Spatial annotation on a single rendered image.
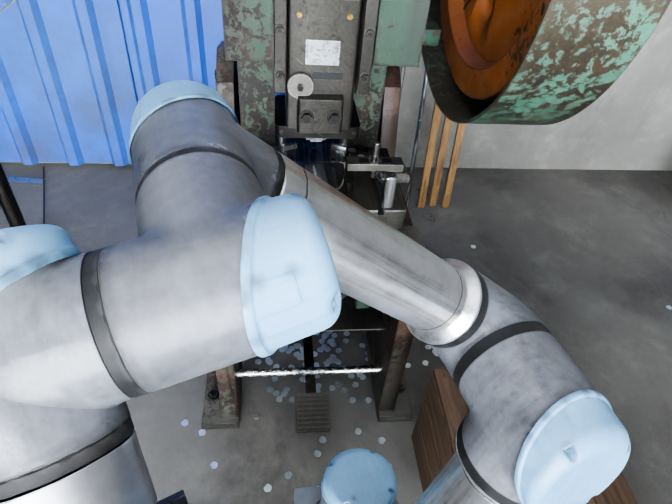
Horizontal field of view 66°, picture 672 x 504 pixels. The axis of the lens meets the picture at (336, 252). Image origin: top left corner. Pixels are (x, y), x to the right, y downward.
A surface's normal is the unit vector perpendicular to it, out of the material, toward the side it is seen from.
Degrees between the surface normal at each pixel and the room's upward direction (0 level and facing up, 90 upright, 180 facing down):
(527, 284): 0
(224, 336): 79
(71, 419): 50
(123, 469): 61
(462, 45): 26
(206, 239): 14
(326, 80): 90
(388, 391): 90
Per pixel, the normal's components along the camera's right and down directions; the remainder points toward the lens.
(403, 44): 0.09, 0.67
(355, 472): 0.03, -0.82
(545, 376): -0.11, -0.70
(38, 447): 0.43, -0.11
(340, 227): 0.70, 0.00
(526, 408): -0.57, -0.46
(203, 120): 0.31, -0.76
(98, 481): 0.77, -0.22
